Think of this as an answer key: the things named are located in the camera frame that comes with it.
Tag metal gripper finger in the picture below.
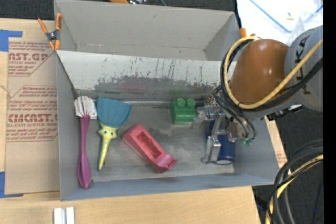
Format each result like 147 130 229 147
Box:
193 105 224 127
201 135 222 165

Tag leopard print object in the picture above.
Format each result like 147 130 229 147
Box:
204 92 222 108

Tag dark blue cup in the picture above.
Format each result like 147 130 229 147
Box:
208 120 236 166

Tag green toy brick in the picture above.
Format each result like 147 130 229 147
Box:
170 98 197 125

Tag red tape dispenser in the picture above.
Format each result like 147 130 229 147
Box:
121 124 177 174

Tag blue and yellow fan-shaped toy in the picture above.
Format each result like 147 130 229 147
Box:
96 97 132 172

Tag grey metal bin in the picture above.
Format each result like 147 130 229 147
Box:
54 0 280 202

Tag purple dish brush, white bristles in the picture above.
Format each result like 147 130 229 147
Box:
74 95 98 190

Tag brown cardboard board, red print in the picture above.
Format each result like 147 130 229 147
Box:
0 17 289 196

